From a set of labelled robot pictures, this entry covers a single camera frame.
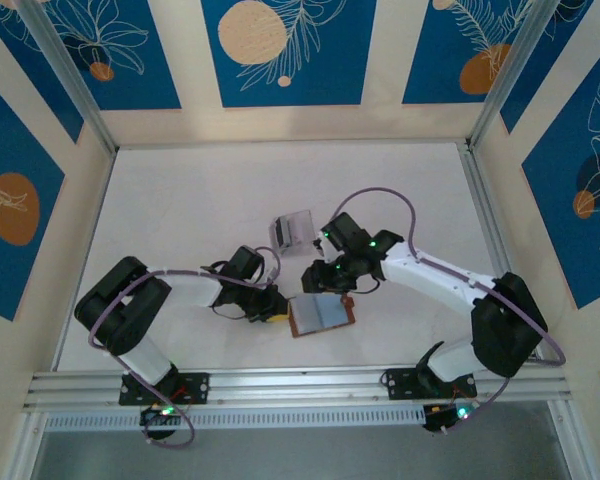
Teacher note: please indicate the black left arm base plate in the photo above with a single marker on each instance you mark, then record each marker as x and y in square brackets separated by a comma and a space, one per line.
[197, 387]

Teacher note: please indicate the aluminium frame post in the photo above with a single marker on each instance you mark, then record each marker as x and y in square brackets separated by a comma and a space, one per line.
[510, 80]
[70, 75]

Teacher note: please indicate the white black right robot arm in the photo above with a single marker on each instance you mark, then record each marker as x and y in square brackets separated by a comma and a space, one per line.
[430, 281]

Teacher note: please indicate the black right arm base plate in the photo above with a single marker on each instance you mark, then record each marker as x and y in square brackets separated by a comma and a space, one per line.
[400, 382]

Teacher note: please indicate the grey metal panel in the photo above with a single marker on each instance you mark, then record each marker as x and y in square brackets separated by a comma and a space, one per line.
[300, 457]

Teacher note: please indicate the aluminium table side rail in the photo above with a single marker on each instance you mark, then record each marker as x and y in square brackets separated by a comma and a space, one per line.
[485, 210]

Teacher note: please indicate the brown leather card holder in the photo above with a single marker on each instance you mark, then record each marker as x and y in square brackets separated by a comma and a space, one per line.
[320, 315]

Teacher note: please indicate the dark credit card stack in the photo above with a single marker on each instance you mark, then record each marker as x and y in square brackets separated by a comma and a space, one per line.
[280, 234]

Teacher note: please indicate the clear acrylic card box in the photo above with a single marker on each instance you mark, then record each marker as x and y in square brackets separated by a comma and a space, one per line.
[300, 230]

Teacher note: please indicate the right controller board green light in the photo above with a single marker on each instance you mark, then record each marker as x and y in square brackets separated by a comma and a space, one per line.
[445, 417]

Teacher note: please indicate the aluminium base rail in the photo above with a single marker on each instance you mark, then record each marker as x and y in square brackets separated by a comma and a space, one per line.
[300, 382]

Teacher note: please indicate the left controller board green light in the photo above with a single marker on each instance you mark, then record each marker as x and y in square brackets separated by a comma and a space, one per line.
[156, 412]

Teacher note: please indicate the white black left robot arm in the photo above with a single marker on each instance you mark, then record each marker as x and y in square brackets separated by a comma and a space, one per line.
[195, 293]

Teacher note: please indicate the controller board green light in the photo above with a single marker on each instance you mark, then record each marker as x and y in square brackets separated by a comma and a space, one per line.
[445, 417]
[156, 412]

